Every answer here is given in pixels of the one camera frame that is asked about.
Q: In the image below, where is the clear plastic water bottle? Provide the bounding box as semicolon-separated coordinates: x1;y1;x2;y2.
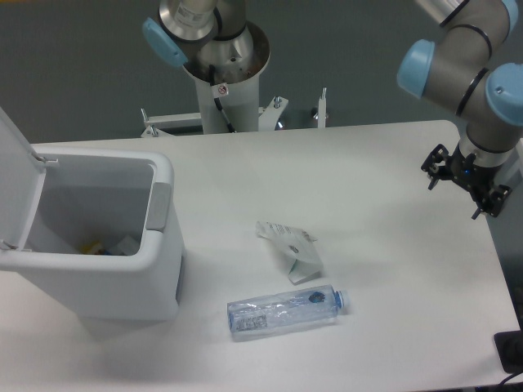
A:
227;285;350;341

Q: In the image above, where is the black device at table corner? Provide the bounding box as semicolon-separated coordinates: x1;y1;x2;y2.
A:
494;331;522;373

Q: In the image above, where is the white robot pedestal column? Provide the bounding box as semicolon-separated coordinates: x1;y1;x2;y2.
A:
184;21;270;112

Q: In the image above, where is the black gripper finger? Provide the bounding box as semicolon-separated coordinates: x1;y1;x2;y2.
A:
471;185;512;220
421;144;450;190

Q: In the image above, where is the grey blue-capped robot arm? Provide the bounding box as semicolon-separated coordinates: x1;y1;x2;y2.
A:
142;1;522;216

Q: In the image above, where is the white paper carton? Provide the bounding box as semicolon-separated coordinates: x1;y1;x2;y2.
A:
256;221;324;285

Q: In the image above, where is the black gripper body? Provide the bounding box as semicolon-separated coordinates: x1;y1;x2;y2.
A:
445;146;498;200

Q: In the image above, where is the white plastic trash can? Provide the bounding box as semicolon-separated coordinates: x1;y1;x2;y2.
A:
1;147;185;321

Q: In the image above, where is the black pedestal cable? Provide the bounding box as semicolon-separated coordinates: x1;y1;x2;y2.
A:
208;64;237;133

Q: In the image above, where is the yellow trash in bin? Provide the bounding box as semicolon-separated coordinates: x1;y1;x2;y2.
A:
81;242;105;255

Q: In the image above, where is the white trash can lid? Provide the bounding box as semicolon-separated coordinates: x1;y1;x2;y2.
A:
1;112;59;251

